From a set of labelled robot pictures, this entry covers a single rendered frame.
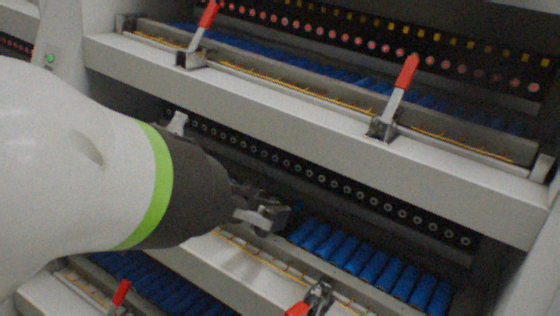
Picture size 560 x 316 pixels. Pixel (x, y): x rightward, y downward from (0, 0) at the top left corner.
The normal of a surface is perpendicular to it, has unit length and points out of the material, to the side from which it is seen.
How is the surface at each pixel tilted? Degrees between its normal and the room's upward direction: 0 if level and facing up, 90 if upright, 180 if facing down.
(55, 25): 90
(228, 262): 21
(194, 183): 64
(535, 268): 90
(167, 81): 111
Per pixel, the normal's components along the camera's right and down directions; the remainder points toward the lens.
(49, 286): 0.15, -0.88
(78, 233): 0.75, 0.63
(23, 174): 0.70, 0.10
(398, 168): -0.53, 0.31
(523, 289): -0.44, -0.02
